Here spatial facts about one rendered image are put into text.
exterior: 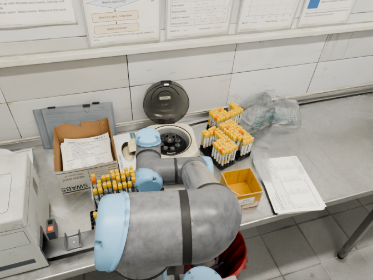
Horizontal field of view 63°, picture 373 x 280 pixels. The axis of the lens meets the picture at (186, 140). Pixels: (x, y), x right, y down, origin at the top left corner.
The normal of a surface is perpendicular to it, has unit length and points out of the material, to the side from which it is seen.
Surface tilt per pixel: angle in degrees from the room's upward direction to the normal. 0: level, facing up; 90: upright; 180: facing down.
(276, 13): 92
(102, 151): 1
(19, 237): 90
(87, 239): 0
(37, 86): 90
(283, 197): 0
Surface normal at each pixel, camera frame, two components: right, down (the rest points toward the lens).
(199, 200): 0.16, -0.78
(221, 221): 0.62, -0.26
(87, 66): 0.30, 0.66
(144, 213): 0.05, -0.63
